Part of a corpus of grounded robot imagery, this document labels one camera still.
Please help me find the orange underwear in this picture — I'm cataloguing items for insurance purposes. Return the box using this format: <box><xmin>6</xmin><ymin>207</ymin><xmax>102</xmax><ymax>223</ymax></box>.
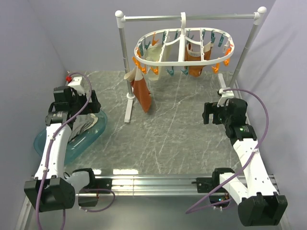
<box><xmin>184</xmin><ymin>40</ymin><xmax>215</xmax><ymax>78</ymax></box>
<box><xmin>124</xmin><ymin>66</ymin><xmax>152</xmax><ymax>113</ymax></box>

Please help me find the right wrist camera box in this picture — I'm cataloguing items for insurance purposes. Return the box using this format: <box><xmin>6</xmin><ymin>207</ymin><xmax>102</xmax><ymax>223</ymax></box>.
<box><xmin>217</xmin><ymin>87</ymin><xmax>234</xmax><ymax>107</ymax></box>

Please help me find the teal plastic basin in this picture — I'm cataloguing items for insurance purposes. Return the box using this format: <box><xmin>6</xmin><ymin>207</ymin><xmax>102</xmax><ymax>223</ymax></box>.
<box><xmin>34</xmin><ymin>110</ymin><xmax>107</xmax><ymax>165</ymax></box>

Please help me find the orange underwear on left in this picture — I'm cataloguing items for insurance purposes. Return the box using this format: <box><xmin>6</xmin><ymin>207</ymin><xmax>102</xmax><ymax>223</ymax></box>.
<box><xmin>124</xmin><ymin>66</ymin><xmax>152</xmax><ymax>113</ymax></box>

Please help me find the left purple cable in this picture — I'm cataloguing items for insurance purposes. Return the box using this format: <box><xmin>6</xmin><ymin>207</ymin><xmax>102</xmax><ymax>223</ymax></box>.
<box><xmin>35</xmin><ymin>72</ymin><xmax>116</xmax><ymax>230</ymax></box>

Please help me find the orange clip front right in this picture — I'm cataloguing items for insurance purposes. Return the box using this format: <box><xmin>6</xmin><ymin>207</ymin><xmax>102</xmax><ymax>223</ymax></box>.
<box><xmin>212</xmin><ymin>63</ymin><xmax>220</xmax><ymax>74</ymax></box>

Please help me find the white oval clip hanger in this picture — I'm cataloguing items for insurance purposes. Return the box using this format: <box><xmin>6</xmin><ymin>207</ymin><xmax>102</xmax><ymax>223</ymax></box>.
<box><xmin>132</xmin><ymin>12</ymin><xmax>235</xmax><ymax>67</ymax></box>

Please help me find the white metal drying rack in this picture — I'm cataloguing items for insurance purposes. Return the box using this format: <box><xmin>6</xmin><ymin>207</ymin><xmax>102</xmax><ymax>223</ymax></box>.
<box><xmin>114</xmin><ymin>6</ymin><xmax>267</xmax><ymax>123</ymax></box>

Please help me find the orange clip front left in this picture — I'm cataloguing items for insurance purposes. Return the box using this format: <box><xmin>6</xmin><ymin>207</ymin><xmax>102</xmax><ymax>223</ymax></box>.
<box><xmin>150</xmin><ymin>66</ymin><xmax>159</xmax><ymax>75</ymax></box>

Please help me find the orange clip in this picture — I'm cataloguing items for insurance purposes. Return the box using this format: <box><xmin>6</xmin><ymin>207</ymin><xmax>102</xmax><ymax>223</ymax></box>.
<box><xmin>150</xmin><ymin>66</ymin><xmax>159</xmax><ymax>75</ymax></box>
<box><xmin>212</xmin><ymin>63</ymin><xmax>220</xmax><ymax>74</ymax></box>

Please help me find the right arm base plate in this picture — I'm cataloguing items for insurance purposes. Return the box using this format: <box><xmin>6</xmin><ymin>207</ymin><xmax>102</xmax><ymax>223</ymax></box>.
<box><xmin>191</xmin><ymin>177</ymin><xmax>214</xmax><ymax>193</ymax></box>

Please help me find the grey underwear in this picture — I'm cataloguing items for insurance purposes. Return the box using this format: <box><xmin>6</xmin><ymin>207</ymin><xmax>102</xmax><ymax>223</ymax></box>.
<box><xmin>68</xmin><ymin>114</ymin><xmax>98</xmax><ymax>142</ymax></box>

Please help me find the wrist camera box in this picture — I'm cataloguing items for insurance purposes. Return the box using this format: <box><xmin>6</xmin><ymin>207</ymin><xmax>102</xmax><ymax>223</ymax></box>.
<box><xmin>68</xmin><ymin>77</ymin><xmax>85</xmax><ymax>95</ymax></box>
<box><xmin>217</xmin><ymin>87</ymin><xmax>234</xmax><ymax>107</ymax></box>

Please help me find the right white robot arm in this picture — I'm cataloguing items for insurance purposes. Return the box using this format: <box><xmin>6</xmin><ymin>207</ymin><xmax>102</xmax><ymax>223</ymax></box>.
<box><xmin>202</xmin><ymin>98</ymin><xmax>288</xmax><ymax>227</ymax></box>

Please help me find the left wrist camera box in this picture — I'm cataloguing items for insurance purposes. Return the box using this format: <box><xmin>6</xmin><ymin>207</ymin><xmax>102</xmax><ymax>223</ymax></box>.
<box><xmin>68</xmin><ymin>77</ymin><xmax>85</xmax><ymax>95</ymax></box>

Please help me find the orange underwear on right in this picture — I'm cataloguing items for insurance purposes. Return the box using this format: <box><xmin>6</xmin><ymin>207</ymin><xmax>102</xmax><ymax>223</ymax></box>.
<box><xmin>184</xmin><ymin>40</ymin><xmax>215</xmax><ymax>78</ymax></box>

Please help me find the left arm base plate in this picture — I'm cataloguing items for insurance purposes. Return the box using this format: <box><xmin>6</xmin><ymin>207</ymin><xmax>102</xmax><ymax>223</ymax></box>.
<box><xmin>79</xmin><ymin>178</ymin><xmax>112</xmax><ymax>194</ymax></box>

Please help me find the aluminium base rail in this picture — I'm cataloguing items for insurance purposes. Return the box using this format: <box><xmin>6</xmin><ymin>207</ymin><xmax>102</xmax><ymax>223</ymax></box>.
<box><xmin>14</xmin><ymin>173</ymin><xmax>292</xmax><ymax>230</ymax></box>

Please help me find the cream underwear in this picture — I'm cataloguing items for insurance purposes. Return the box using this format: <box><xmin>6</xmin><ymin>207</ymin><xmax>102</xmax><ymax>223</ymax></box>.
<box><xmin>144</xmin><ymin>42</ymin><xmax>172</xmax><ymax>81</ymax></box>

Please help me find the teal clip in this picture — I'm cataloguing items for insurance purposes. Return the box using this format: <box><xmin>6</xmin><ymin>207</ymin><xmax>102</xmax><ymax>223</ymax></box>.
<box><xmin>166</xmin><ymin>66</ymin><xmax>174</xmax><ymax>76</ymax></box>
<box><xmin>181</xmin><ymin>66</ymin><xmax>189</xmax><ymax>76</ymax></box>

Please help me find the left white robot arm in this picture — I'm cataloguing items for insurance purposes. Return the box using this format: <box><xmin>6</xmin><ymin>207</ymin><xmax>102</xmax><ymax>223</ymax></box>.
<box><xmin>24</xmin><ymin>86</ymin><xmax>101</xmax><ymax>212</ymax></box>

